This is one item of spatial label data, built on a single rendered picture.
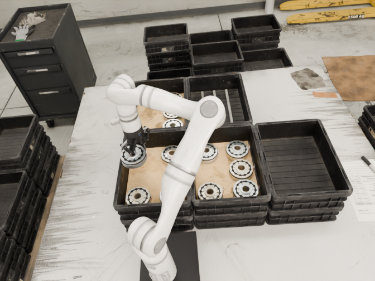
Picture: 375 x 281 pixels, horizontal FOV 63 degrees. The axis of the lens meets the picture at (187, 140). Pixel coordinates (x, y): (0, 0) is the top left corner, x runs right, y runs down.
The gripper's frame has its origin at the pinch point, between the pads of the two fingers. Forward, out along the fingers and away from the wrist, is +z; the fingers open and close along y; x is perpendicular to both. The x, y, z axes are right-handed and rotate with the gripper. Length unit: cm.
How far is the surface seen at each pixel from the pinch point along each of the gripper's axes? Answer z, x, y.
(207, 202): 7.0, -34.2, 2.6
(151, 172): 16.9, -0.5, 2.7
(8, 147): 50, 113, -31
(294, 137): 17, -39, 60
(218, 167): 16.9, -22.3, 23.6
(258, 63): 61, 44, 162
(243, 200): 7.6, -43.8, 11.7
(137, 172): 16.8, 4.2, -1.6
